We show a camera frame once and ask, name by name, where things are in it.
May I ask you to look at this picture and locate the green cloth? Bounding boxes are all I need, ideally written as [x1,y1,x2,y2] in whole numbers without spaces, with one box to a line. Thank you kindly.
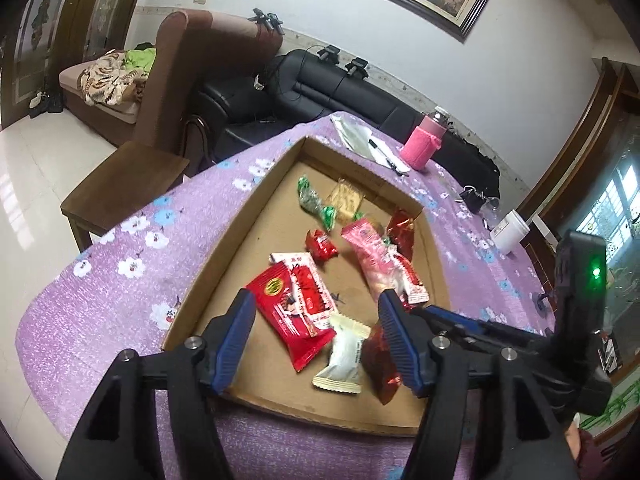
[124,46,157,68]

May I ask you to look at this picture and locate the small red snack packet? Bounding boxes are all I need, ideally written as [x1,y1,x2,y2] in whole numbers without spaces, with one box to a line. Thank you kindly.
[305,229,340,265]

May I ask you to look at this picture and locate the green twisted candy packet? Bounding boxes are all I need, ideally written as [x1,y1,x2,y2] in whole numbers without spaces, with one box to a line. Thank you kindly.
[297,175,338,232]

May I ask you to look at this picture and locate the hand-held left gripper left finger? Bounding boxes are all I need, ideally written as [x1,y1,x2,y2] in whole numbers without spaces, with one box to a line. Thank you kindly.
[55,287,258,480]

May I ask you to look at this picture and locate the brown sofa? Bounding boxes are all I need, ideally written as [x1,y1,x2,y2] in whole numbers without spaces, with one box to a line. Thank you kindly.
[59,9,281,148]

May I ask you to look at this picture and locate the wooden chair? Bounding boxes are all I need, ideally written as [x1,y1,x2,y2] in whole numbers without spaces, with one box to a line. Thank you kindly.
[60,140,191,251]

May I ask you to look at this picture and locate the cardboard box tray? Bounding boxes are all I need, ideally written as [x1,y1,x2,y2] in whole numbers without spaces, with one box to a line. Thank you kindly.
[160,136,453,438]

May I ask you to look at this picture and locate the white plastic bag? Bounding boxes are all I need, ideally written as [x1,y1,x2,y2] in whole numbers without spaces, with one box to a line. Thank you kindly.
[330,112,373,153]

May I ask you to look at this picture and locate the wooden glass door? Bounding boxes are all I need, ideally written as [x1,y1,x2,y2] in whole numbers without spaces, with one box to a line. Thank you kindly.
[0,0,151,131]

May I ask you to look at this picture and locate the pair of shoes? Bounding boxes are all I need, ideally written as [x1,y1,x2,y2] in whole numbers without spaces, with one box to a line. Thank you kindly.
[29,91,63,118]

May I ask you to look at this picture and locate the black pen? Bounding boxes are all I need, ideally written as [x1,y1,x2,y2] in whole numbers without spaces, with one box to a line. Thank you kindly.
[368,139,401,171]

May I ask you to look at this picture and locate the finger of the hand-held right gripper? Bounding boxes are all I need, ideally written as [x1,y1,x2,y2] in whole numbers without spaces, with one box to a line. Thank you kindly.
[410,305,551,356]

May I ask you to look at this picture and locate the wooden cabinet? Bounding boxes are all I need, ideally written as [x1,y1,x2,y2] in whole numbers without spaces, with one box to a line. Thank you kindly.
[515,57,640,441]

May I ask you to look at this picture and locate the dark red snack packet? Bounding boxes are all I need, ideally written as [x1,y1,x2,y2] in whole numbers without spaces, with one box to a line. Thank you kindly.
[361,322,403,406]

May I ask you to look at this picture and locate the bottle in pink knit sleeve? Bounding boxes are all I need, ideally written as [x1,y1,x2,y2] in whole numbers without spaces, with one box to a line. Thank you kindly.
[402,107,450,171]

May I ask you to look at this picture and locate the dark red foil packet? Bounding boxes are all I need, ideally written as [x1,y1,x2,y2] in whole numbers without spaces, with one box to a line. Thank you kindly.
[386,208,418,261]

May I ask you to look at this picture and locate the white paper notebook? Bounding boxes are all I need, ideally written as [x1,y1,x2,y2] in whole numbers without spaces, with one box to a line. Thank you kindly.
[350,130,411,173]

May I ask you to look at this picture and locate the person's right forearm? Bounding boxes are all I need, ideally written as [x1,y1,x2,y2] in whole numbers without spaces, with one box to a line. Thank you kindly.
[565,417,606,480]

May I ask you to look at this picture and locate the pale white snack packet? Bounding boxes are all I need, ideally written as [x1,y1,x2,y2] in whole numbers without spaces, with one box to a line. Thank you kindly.
[312,312,372,395]

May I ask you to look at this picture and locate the purple floral tablecloth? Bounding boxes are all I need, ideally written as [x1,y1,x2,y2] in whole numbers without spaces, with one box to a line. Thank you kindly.
[15,110,566,480]

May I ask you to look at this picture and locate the black binder clips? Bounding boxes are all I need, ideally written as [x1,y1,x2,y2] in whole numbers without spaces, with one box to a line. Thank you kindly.
[460,185,488,213]

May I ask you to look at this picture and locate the white red printed snack packet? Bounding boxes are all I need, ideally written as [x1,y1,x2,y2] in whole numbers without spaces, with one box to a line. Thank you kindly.
[270,252,337,331]

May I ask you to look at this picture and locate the black leather sofa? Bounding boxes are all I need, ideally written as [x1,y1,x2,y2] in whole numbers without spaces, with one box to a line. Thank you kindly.
[192,49,501,201]

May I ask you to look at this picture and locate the beige cracker packet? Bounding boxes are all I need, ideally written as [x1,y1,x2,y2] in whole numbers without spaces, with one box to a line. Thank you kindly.
[327,179,366,223]

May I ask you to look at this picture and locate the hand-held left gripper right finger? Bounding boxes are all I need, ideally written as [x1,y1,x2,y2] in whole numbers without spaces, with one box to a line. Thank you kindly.
[377,289,581,480]

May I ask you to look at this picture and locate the red white glossy snack packet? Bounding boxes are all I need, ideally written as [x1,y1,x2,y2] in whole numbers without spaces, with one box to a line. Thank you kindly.
[385,250,430,308]

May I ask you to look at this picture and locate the printed blanket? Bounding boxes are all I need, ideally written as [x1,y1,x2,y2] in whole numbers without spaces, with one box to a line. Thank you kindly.
[77,49,151,108]

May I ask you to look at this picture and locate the large red snack packet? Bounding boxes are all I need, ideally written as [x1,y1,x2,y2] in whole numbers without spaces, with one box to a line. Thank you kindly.
[245,265,337,373]

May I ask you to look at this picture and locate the pink snack packet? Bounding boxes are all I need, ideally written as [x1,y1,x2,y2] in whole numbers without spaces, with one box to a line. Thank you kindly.
[341,217,401,303]

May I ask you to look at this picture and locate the white cup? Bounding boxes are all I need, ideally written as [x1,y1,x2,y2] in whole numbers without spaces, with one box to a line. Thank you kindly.
[489,210,530,256]

